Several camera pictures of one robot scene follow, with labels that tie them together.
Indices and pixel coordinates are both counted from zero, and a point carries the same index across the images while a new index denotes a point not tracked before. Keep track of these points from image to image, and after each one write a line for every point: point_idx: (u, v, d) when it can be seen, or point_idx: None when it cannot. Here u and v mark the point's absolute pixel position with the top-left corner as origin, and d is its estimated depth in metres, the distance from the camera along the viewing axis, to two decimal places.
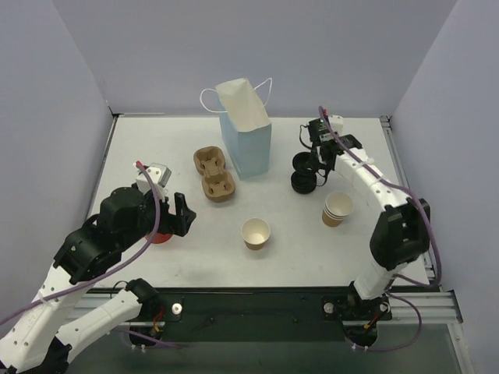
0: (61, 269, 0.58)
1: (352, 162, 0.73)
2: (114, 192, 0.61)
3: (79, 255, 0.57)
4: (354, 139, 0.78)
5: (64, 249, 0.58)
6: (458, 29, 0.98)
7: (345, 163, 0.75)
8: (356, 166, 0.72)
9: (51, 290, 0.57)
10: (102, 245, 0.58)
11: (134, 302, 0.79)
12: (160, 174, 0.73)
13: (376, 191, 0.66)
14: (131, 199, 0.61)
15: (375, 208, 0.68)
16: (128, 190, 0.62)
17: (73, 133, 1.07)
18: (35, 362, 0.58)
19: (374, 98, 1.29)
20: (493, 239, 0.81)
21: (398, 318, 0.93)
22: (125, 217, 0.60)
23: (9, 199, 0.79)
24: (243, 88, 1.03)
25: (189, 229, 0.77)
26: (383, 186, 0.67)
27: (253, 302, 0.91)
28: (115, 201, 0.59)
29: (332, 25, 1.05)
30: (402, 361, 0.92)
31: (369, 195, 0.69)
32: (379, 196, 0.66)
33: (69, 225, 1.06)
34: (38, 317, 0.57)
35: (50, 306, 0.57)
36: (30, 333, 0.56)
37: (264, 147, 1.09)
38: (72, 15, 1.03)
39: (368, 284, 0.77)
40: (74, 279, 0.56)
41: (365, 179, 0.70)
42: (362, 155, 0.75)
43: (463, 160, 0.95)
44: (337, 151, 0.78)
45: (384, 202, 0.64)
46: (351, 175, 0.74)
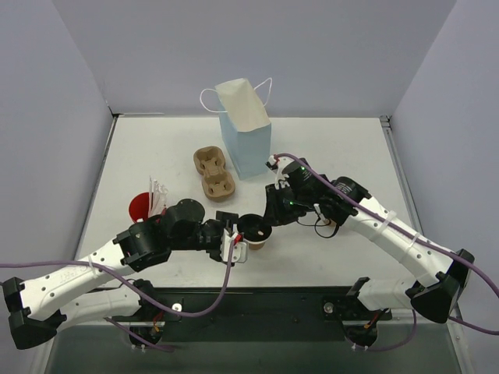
0: (118, 246, 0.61)
1: (373, 221, 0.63)
2: (181, 202, 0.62)
3: (137, 245, 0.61)
4: (355, 185, 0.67)
5: (129, 232, 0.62)
6: (458, 29, 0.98)
7: (363, 222, 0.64)
8: (380, 228, 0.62)
9: (101, 259, 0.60)
10: (157, 244, 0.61)
11: (135, 300, 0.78)
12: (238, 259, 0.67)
13: (418, 255, 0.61)
14: (192, 213, 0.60)
15: (414, 269, 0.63)
16: (194, 203, 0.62)
17: (73, 132, 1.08)
18: (42, 316, 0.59)
19: (374, 98, 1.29)
20: (493, 238, 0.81)
21: (398, 318, 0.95)
22: (183, 228, 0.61)
23: (9, 197, 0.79)
24: (244, 88, 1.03)
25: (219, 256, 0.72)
26: (422, 248, 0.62)
27: (253, 302, 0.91)
28: (178, 212, 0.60)
29: (331, 24, 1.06)
30: (404, 361, 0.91)
31: (406, 259, 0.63)
32: (423, 262, 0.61)
33: (70, 224, 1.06)
34: (77, 276, 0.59)
35: (91, 273, 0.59)
36: (62, 287, 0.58)
37: (264, 146, 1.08)
38: (72, 12, 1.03)
39: (377, 300, 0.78)
40: (125, 260, 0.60)
41: (398, 242, 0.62)
42: (379, 210, 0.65)
43: (463, 160, 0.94)
44: (348, 209, 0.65)
45: (432, 270, 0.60)
46: (370, 234, 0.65)
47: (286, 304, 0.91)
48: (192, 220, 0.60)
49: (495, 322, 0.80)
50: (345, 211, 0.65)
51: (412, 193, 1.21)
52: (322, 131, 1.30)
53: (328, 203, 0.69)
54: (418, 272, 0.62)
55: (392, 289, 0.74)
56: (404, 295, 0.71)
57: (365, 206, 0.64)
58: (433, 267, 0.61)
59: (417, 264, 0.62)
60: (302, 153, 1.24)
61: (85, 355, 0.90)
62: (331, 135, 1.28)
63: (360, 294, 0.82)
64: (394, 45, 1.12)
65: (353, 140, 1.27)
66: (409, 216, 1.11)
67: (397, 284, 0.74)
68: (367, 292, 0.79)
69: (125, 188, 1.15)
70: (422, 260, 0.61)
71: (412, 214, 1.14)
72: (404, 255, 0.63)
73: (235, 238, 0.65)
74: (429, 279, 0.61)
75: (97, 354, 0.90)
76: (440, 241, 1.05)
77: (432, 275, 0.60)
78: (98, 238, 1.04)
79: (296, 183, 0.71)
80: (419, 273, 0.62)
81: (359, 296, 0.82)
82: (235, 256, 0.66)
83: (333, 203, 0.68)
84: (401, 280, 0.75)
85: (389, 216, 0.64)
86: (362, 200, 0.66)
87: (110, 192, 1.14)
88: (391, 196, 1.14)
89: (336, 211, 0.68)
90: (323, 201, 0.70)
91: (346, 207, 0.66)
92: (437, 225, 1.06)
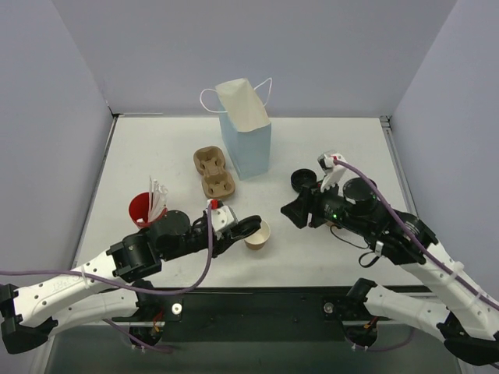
0: (111, 259, 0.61)
1: (440, 273, 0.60)
2: (166, 215, 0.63)
3: (129, 256, 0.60)
4: (422, 224, 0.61)
5: (122, 244, 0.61)
6: (458, 29, 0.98)
7: (428, 272, 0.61)
8: (447, 281, 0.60)
9: (93, 270, 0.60)
10: (148, 256, 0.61)
11: (132, 301, 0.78)
12: (223, 224, 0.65)
13: (479, 312, 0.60)
14: (175, 227, 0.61)
15: (468, 321, 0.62)
16: (179, 215, 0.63)
17: (72, 132, 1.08)
18: (34, 322, 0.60)
19: (374, 98, 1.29)
20: (493, 239, 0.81)
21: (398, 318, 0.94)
22: (168, 241, 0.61)
23: (9, 198, 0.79)
24: (244, 88, 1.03)
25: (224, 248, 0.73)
26: (483, 305, 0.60)
27: (253, 302, 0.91)
28: (161, 226, 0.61)
29: (331, 24, 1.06)
30: (405, 361, 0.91)
31: (465, 312, 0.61)
32: (483, 319, 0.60)
33: (70, 225, 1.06)
34: (70, 285, 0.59)
35: (83, 284, 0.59)
36: (54, 296, 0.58)
37: (263, 146, 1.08)
38: (72, 13, 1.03)
39: (387, 313, 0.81)
40: (118, 272, 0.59)
41: (461, 298, 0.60)
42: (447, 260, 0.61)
43: (463, 160, 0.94)
44: (416, 254, 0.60)
45: (490, 328, 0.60)
46: (432, 281, 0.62)
47: (286, 304, 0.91)
48: (178, 234, 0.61)
49: None
50: (412, 256, 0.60)
51: (412, 193, 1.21)
52: (321, 131, 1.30)
53: (390, 242, 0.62)
54: (473, 325, 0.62)
55: (415, 314, 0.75)
56: (428, 322, 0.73)
57: (434, 257, 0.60)
58: (491, 325, 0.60)
59: (475, 319, 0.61)
60: (302, 153, 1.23)
61: (85, 355, 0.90)
62: (331, 135, 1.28)
63: (366, 302, 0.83)
64: (394, 45, 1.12)
65: (353, 140, 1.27)
66: None
67: (422, 310, 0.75)
68: (384, 305, 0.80)
69: (125, 188, 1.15)
70: (482, 317, 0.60)
71: (413, 214, 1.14)
72: (465, 308, 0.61)
73: (210, 205, 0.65)
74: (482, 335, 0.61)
75: (97, 354, 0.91)
76: (440, 241, 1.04)
77: (490, 333, 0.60)
78: (98, 238, 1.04)
79: (360, 210, 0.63)
80: (472, 326, 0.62)
81: (365, 303, 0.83)
82: (221, 220, 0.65)
83: (396, 244, 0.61)
84: (426, 306, 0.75)
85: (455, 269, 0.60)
86: (429, 245, 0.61)
87: (109, 192, 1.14)
88: (391, 196, 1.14)
89: (400, 252, 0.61)
90: (384, 238, 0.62)
91: (415, 252, 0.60)
92: (437, 226, 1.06)
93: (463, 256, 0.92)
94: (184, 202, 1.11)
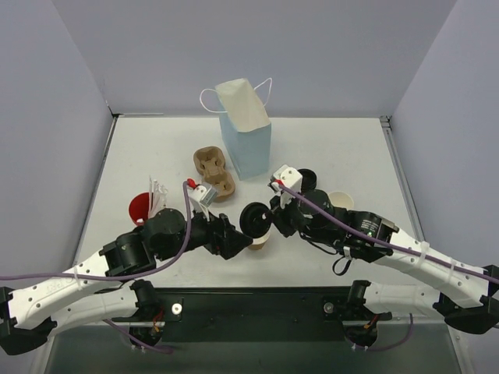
0: (104, 259, 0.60)
1: (410, 257, 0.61)
2: (160, 213, 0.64)
3: (122, 256, 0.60)
4: (380, 219, 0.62)
5: (115, 244, 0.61)
6: (458, 28, 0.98)
7: (400, 260, 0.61)
8: (419, 264, 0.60)
9: (86, 271, 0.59)
10: (143, 255, 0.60)
11: (132, 302, 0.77)
12: (205, 193, 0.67)
13: (459, 283, 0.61)
14: (170, 226, 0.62)
15: (453, 293, 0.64)
16: (174, 213, 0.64)
17: (72, 132, 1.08)
18: (30, 324, 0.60)
19: (374, 98, 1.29)
20: (493, 238, 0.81)
21: (398, 318, 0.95)
22: (163, 241, 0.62)
23: (9, 198, 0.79)
24: (244, 87, 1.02)
25: (231, 254, 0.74)
26: (461, 273, 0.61)
27: (253, 302, 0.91)
28: (156, 225, 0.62)
29: (330, 23, 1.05)
30: (404, 361, 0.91)
31: (446, 287, 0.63)
32: (465, 289, 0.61)
33: (70, 226, 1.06)
34: (63, 287, 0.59)
35: (76, 285, 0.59)
36: (48, 298, 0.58)
37: (263, 146, 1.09)
38: (72, 14, 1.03)
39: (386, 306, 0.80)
40: (111, 273, 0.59)
41: (438, 275, 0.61)
42: (412, 242, 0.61)
43: (463, 160, 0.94)
44: (383, 251, 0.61)
45: (474, 294, 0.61)
46: (406, 267, 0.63)
47: (286, 304, 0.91)
48: (171, 233, 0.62)
49: None
50: (380, 252, 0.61)
51: (412, 192, 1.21)
52: (321, 131, 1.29)
53: (356, 245, 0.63)
54: (459, 296, 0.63)
55: (412, 300, 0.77)
56: (426, 306, 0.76)
57: (400, 245, 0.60)
58: (473, 291, 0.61)
59: (458, 291, 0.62)
60: (302, 153, 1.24)
61: (85, 355, 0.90)
62: (331, 135, 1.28)
63: (366, 302, 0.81)
64: (394, 46, 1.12)
65: (353, 140, 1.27)
66: (409, 216, 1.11)
67: (416, 294, 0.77)
68: (383, 301, 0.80)
69: (125, 188, 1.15)
70: (463, 287, 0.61)
71: (412, 214, 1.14)
72: (445, 284, 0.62)
73: (189, 185, 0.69)
74: (469, 302, 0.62)
75: (97, 354, 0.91)
76: (440, 240, 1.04)
77: (475, 300, 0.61)
78: (98, 238, 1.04)
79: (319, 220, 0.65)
80: (458, 297, 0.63)
81: (366, 303, 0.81)
82: (202, 190, 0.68)
83: (362, 245, 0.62)
84: (419, 289, 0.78)
85: (422, 248, 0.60)
86: (391, 236, 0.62)
87: (109, 192, 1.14)
88: (391, 196, 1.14)
89: (367, 252, 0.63)
90: (351, 243, 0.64)
91: (380, 248, 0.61)
92: (437, 225, 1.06)
93: (463, 255, 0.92)
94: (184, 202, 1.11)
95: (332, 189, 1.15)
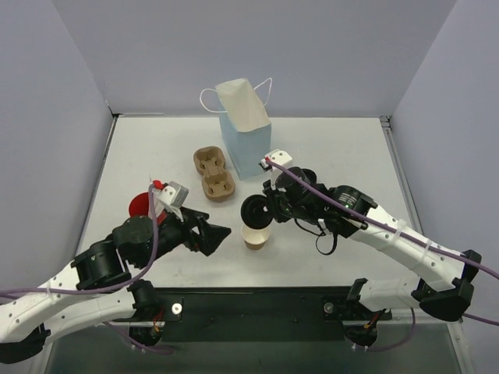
0: (76, 270, 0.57)
1: (384, 233, 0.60)
2: (129, 220, 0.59)
3: (92, 269, 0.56)
4: (359, 194, 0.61)
5: (84, 255, 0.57)
6: (458, 29, 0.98)
7: (374, 235, 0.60)
8: (394, 241, 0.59)
9: (59, 285, 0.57)
10: (115, 266, 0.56)
11: (129, 305, 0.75)
12: (174, 195, 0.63)
13: (433, 263, 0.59)
14: (139, 234, 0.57)
15: (426, 275, 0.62)
16: (143, 220, 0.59)
17: (72, 132, 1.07)
18: (18, 337, 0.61)
19: (373, 98, 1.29)
20: (493, 238, 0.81)
21: (398, 318, 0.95)
22: (135, 250, 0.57)
23: (9, 199, 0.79)
24: (244, 87, 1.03)
25: (213, 249, 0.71)
26: (436, 255, 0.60)
27: (252, 302, 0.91)
28: (124, 233, 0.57)
29: (331, 23, 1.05)
30: (404, 361, 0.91)
31: (419, 266, 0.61)
32: (439, 269, 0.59)
33: (70, 227, 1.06)
34: (37, 302, 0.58)
35: (49, 300, 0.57)
36: (26, 313, 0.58)
37: (263, 146, 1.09)
38: (72, 14, 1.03)
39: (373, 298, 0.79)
40: (81, 286, 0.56)
41: (412, 253, 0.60)
42: (387, 219, 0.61)
43: (463, 160, 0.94)
44: (357, 224, 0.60)
45: (447, 276, 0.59)
46: (380, 243, 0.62)
47: (285, 304, 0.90)
48: (140, 241, 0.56)
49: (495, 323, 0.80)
50: (355, 224, 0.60)
51: (412, 192, 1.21)
52: (321, 131, 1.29)
53: (332, 217, 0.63)
54: (432, 277, 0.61)
55: (396, 291, 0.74)
56: (408, 297, 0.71)
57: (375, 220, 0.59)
58: (447, 273, 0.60)
59: (431, 271, 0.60)
60: (302, 153, 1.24)
61: (85, 355, 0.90)
62: (331, 135, 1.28)
63: (361, 298, 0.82)
64: (394, 46, 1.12)
65: (353, 140, 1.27)
66: (408, 216, 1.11)
67: (400, 285, 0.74)
68: (372, 296, 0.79)
69: (125, 188, 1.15)
70: (437, 268, 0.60)
71: (412, 214, 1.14)
72: (418, 263, 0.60)
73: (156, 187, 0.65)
74: (442, 284, 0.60)
75: (97, 354, 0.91)
76: (440, 240, 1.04)
77: (447, 282, 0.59)
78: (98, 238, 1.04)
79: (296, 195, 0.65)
80: (432, 279, 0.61)
81: (362, 301, 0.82)
82: (171, 192, 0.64)
83: (337, 217, 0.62)
84: (403, 280, 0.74)
85: (399, 226, 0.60)
86: (369, 211, 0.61)
87: (109, 192, 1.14)
88: (391, 196, 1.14)
89: (343, 225, 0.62)
90: (327, 216, 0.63)
91: (354, 220, 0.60)
92: (437, 225, 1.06)
93: None
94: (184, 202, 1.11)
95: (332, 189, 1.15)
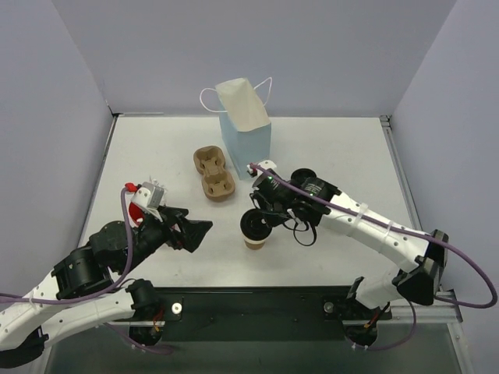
0: (55, 279, 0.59)
1: (347, 216, 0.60)
2: (105, 227, 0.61)
3: (70, 276, 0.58)
4: (324, 183, 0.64)
5: (64, 263, 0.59)
6: (458, 27, 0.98)
7: (337, 219, 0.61)
8: (355, 223, 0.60)
9: (40, 294, 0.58)
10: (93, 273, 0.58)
11: (127, 306, 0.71)
12: (149, 196, 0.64)
13: (395, 243, 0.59)
14: (115, 241, 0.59)
15: (394, 257, 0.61)
16: (120, 226, 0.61)
17: (72, 132, 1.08)
18: (11, 345, 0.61)
19: (374, 98, 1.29)
20: (493, 238, 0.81)
21: (398, 318, 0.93)
22: (111, 257, 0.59)
23: (8, 199, 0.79)
24: (243, 87, 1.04)
25: (198, 245, 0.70)
26: (399, 234, 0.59)
27: (251, 301, 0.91)
28: (100, 241, 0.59)
29: (331, 22, 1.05)
30: (403, 361, 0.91)
31: (384, 248, 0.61)
32: (402, 249, 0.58)
33: (70, 227, 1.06)
34: (24, 311, 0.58)
35: (33, 309, 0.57)
36: (13, 323, 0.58)
37: (264, 146, 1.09)
38: (72, 13, 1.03)
39: (367, 292, 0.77)
40: (59, 294, 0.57)
41: (374, 234, 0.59)
42: (351, 202, 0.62)
43: (464, 159, 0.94)
44: (321, 209, 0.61)
45: (411, 255, 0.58)
46: (345, 228, 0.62)
47: (285, 303, 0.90)
48: (116, 249, 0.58)
49: (495, 323, 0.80)
50: (319, 211, 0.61)
51: (412, 192, 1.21)
52: (321, 131, 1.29)
53: (299, 207, 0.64)
54: (399, 259, 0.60)
55: (381, 282, 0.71)
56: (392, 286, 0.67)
57: (335, 204, 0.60)
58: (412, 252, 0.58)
59: (395, 252, 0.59)
60: (302, 153, 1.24)
61: (86, 355, 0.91)
62: (331, 135, 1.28)
63: (356, 295, 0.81)
64: (394, 45, 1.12)
65: (353, 140, 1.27)
66: (408, 216, 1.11)
67: (386, 276, 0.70)
68: (364, 291, 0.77)
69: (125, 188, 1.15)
70: (400, 248, 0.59)
71: (412, 214, 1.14)
72: (382, 245, 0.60)
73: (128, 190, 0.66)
74: (408, 265, 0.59)
75: (98, 354, 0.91)
76: None
77: (412, 261, 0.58)
78: None
79: (267, 191, 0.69)
80: (399, 260, 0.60)
81: (356, 297, 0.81)
82: (144, 192, 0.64)
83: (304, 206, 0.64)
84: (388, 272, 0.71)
85: (361, 209, 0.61)
86: (333, 198, 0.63)
87: (108, 192, 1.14)
88: (391, 196, 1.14)
89: (310, 214, 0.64)
90: (295, 206, 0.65)
91: (319, 207, 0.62)
92: (437, 224, 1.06)
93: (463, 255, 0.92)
94: (184, 202, 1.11)
95: None
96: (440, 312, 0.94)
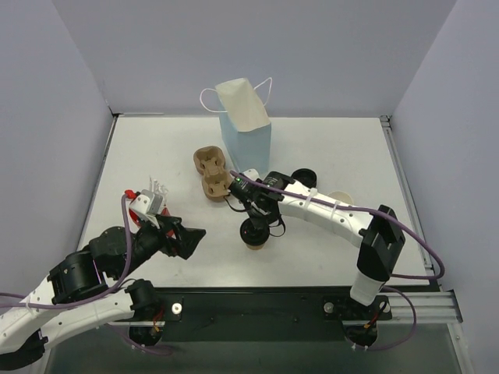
0: (51, 284, 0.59)
1: (299, 201, 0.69)
2: (106, 231, 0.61)
3: (65, 281, 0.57)
4: (280, 175, 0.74)
5: (58, 267, 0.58)
6: (458, 28, 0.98)
7: (291, 205, 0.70)
8: (305, 206, 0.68)
9: (37, 299, 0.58)
10: (90, 277, 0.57)
11: (126, 307, 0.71)
12: (148, 202, 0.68)
13: (341, 219, 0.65)
14: (115, 247, 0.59)
15: (347, 235, 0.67)
16: (121, 231, 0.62)
17: (72, 132, 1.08)
18: (11, 349, 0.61)
19: (374, 98, 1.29)
20: (493, 239, 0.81)
21: (398, 318, 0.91)
22: (110, 262, 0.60)
23: (8, 199, 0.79)
24: (243, 88, 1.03)
25: (192, 252, 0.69)
26: (343, 212, 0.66)
27: (251, 302, 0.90)
28: (100, 245, 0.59)
29: (331, 23, 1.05)
30: (402, 361, 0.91)
31: (335, 227, 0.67)
32: (347, 224, 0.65)
33: (70, 227, 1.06)
34: (21, 315, 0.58)
35: (30, 314, 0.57)
36: (11, 328, 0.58)
37: (263, 147, 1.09)
38: (72, 13, 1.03)
39: (359, 289, 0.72)
40: (55, 299, 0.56)
41: (322, 213, 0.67)
42: (304, 190, 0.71)
43: (463, 159, 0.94)
44: (275, 197, 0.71)
45: (355, 229, 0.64)
46: (301, 213, 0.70)
47: (285, 304, 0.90)
48: (117, 254, 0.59)
49: (495, 324, 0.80)
50: (274, 198, 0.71)
51: (412, 192, 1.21)
52: (321, 132, 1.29)
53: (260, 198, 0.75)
54: (349, 235, 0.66)
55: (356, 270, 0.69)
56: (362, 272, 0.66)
57: (288, 191, 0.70)
58: (356, 225, 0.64)
59: (344, 228, 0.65)
60: (302, 153, 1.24)
61: (85, 355, 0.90)
62: (331, 135, 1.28)
63: (351, 293, 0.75)
64: (394, 46, 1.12)
65: (353, 140, 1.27)
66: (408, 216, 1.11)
67: None
68: (355, 287, 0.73)
69: (125, 188, 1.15)
70: (345, 223, 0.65)
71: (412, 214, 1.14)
72: (331, 223, 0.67)
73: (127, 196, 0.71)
74: (357, 239, 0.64)
75: (97, 354, 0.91)
76: (440, 240, 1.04)
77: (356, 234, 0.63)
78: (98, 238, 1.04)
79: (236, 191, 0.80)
80: (351, 237, 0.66)
81: (352, 294, 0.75)
82: (144, 200, 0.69)
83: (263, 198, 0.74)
84: None
85: (311, 194, 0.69)
86: (288, 186, 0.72)
87: (108, 192, 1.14)
88: (391, 196, 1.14)
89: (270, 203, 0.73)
90: (257, 197, 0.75)
91: (274, 195, 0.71)
92: (437, 225, 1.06)
93: (463, 256, 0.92)
94: (184, 202, 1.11)
95: (332, 189, 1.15)
96: (440, 312, 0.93)
